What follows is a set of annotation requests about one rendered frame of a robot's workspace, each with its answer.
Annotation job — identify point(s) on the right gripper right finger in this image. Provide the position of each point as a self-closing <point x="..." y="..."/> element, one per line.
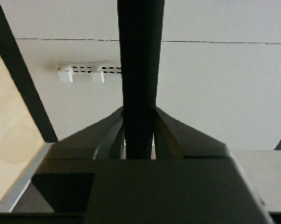
<point x="174" y="139"/>

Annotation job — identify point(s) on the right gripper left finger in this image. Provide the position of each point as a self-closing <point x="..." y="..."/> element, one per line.
<point x="101" y="140"/>

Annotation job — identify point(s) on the light grey wall panel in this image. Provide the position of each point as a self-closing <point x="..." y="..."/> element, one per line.
<point x="219" y="70"/>

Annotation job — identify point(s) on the black metal bar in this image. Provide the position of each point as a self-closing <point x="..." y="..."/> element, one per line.
<point x="140" y="24"/>

